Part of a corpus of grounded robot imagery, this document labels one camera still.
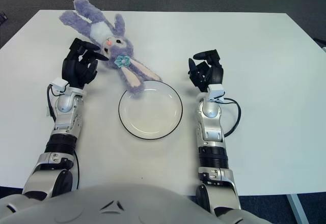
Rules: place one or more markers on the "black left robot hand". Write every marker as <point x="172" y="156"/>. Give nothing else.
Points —
<point x="76" y="68"/>

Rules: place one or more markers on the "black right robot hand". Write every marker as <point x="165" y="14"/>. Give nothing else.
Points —
<point x="215" y="73"/>

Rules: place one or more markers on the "purple plush bunny doll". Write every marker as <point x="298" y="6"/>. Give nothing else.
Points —
<point x="119" y="45"/>

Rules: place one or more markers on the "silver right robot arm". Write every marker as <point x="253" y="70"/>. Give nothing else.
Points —
<point x="211" y="132"/>

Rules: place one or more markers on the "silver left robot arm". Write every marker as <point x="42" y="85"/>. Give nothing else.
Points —
<point x="63" y="122"/>

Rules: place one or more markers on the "white plate black rim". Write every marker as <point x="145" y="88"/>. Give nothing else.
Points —
<point x="152" y="117"/>

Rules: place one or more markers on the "grey robot torso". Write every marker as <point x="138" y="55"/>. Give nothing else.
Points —
<point x="127" y="203"/>

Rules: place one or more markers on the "white table leg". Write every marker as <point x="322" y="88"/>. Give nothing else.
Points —
<point x="298" y="208"/>

